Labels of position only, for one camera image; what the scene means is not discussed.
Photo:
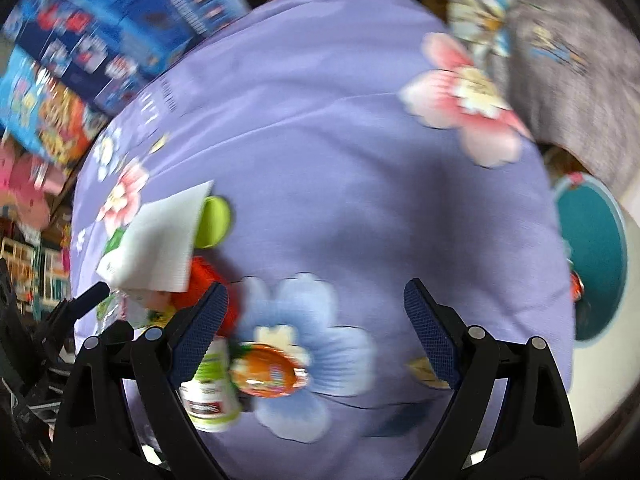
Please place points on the grey floral cloth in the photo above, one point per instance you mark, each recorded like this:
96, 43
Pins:
565, 85

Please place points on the dark blue toy box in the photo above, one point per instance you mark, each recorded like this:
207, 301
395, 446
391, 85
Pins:
125, 25

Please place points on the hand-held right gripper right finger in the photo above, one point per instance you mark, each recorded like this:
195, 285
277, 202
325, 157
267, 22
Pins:
432, 330

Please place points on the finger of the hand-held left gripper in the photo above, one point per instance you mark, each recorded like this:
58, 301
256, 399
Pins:
82, 302

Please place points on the orange snack packet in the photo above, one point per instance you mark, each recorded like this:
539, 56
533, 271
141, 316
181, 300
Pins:
265, 372

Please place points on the green round lid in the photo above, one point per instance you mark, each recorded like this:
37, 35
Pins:
216, 220

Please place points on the small red tag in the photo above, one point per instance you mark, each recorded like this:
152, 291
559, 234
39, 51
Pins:
575, 180

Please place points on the red plastic packet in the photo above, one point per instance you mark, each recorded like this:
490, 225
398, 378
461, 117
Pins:
202, 275

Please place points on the pink toy box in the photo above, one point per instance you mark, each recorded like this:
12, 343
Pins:
30, 180

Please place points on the light blue toy box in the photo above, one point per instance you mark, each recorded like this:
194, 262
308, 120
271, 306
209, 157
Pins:
45, 110

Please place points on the teal plastic bin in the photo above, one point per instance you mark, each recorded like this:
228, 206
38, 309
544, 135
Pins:
595, 250

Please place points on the purple floral tablecloth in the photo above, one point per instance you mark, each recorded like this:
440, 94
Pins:
350, 160

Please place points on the green and white small bottle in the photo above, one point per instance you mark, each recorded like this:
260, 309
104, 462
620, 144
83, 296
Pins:
212, 395

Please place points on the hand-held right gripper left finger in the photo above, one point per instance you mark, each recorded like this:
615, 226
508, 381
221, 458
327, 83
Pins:
200, 330

